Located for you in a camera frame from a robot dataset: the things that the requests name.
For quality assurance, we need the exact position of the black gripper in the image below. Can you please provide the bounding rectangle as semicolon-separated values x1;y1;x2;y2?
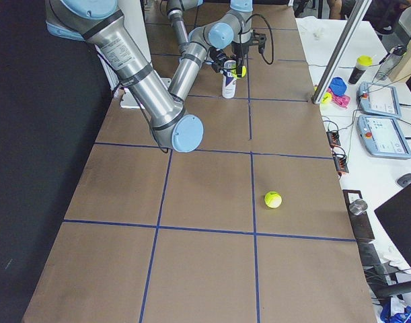
232;42;249;78
209;47;237;78

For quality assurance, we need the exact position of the white blue tennis ball can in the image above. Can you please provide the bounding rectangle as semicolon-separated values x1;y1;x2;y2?
222;59;237;99

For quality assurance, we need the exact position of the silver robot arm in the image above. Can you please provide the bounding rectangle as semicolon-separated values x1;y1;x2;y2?
45;1;253;153
230;0;253;78

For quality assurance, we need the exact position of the yellow tennis ball on desk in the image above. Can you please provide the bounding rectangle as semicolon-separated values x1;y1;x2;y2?
321;92;332;104

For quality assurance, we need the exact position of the blue cloth ball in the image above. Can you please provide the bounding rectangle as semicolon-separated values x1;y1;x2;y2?
329;77;347;97

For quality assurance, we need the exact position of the pink toy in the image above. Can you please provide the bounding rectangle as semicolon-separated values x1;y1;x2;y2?
332;94;350;108

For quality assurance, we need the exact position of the orange black power strip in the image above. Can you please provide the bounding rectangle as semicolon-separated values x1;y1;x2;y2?
326;130;340;147

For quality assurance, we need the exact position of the black bottle yellow lid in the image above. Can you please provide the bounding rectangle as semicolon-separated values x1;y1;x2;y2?
348;55;373;85

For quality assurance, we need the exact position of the upper teach pendant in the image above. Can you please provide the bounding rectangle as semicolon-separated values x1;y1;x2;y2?
357;81;402;118

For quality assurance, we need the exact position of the teach pendant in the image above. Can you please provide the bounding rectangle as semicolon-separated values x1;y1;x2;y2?
357;114;411;159
357;81;402;118

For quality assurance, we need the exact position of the clear water bottle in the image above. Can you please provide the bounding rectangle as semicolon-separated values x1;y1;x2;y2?
375;44;407;81

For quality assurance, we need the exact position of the lower teach pendant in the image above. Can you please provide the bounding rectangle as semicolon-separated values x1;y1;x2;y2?
357;114;411;159

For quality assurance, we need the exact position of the black computer mouse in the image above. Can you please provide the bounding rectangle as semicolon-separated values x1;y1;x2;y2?
396;173;411;188

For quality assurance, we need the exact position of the black monitor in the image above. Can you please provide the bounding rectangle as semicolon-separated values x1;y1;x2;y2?
375;184;411;267

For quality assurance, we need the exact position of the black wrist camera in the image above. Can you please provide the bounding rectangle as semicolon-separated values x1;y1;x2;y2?
251;30;266;55

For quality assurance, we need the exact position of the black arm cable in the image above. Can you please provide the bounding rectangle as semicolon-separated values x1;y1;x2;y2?
248;13;275;65

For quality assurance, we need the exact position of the aluminium frame post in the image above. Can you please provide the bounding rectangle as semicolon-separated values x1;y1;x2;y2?
311;0;371;104

